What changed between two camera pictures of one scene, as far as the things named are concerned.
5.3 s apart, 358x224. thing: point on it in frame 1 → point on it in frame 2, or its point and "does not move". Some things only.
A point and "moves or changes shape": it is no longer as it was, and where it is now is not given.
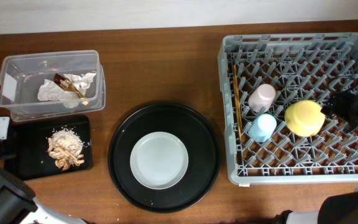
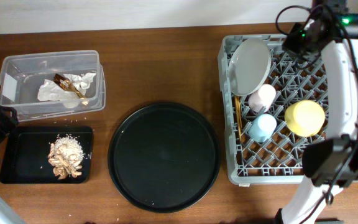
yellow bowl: [304, 118] does not move
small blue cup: [263, 127] does not move
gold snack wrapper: [67, 84] does not move
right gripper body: [350, 107] → [298, 42]
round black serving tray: [191, 130] does not move
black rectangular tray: [32, 160] moves or changes shape
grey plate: [158, 160] → [249, 65]
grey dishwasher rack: [275, 88] does not move
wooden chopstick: [238, 101] does not move
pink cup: [261, 98] does not move
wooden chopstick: [237, 100] does not move
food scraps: [66, 147] moves or changes shape
